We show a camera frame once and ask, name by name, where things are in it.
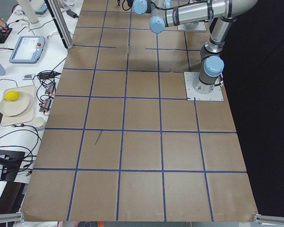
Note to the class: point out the person's hand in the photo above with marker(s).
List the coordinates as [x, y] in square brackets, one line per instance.
[2, 23]

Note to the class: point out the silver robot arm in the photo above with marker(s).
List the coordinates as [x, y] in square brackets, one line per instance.
[224, 11]

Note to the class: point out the black controller device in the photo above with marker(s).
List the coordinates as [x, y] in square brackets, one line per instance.
[4, 35]

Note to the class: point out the white cylinder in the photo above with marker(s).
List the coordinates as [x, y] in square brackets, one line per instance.
[28, 11]

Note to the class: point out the blue teach pendant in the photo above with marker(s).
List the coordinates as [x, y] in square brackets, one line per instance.
[39, 6]
[28, 49]

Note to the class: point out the small colourful card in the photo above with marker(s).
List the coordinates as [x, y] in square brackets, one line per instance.
[28, 77]

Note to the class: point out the black power adapter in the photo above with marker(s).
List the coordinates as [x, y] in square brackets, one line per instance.
[72, 14]

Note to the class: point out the yellow lemon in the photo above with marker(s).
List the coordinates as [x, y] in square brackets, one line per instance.
[12, 96]

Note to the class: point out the upper usb hub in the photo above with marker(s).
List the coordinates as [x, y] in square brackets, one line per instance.
[50, 88]

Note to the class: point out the usb hub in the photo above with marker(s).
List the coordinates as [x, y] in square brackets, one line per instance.
[50, 88]
[45, 105]

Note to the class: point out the beige plate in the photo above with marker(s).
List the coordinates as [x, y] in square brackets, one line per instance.
[17, 107]

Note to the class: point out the lower usb hub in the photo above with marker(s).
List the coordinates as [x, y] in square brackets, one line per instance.
[45, 105]

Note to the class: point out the beige tray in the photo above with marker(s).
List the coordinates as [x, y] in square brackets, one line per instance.
[29, 114]

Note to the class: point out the white paper cup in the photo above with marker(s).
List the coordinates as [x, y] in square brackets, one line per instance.
[39, 123]

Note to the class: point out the aluminium frame post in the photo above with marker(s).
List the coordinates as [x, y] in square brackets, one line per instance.
[60, 23]

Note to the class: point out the black camera stand base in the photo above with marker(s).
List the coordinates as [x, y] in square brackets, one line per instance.
[10, 162]

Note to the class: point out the left bottom aluminium bracket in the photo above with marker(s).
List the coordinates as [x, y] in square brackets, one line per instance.
[12, 217]

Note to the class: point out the aluminium bracket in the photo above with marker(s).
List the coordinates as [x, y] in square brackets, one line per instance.
[268, 219]
[12, 217]

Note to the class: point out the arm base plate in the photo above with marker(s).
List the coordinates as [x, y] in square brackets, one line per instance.
[192, 27]
[198, 91]

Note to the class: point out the right bottom aluminium bracket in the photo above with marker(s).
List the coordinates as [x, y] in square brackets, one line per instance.
[268, 219]

